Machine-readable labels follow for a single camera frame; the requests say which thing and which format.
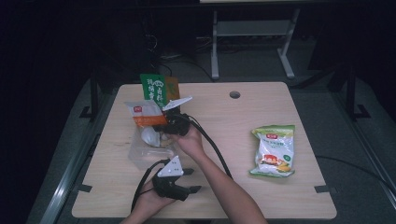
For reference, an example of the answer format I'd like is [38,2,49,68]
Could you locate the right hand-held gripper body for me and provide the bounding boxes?
[162,96,193,135]

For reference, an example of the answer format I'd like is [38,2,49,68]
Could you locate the black floor cables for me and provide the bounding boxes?
[144,34,216,84]

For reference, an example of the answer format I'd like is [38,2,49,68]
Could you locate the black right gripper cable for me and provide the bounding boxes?
[182,114,396,196]

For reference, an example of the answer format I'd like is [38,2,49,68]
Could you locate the green and red seasoning packet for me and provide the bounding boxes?
[139,73,181,108]

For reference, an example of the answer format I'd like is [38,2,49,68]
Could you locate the clear plastic container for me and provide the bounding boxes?
[128,124,179,171]

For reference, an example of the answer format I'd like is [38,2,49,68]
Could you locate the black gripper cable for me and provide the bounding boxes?
[182,114,396,196]
[131,159,171,213]

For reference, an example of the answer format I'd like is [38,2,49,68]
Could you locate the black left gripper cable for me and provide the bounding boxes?
[131,159,171,213]

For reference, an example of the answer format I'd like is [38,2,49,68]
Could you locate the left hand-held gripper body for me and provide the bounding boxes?
[151,155,191,202]

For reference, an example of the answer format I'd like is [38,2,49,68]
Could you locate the white and orange coconut packet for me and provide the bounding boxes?
[123,99,176,147]

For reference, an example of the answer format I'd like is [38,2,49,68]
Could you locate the person's left hand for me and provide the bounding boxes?
[133,180,176,219]

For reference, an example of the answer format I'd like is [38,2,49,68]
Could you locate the white metal stand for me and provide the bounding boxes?
[210,8,302,80]

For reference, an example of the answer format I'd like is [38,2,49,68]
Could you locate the green and white powder packet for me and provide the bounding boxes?
[248,124,296,178]

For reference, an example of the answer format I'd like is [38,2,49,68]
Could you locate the black metal stand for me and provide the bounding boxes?
[78,69,101,120]
[345,66,372,120]

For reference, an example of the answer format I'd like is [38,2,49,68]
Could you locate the person's right hand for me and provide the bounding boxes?
[169,125,206,161]

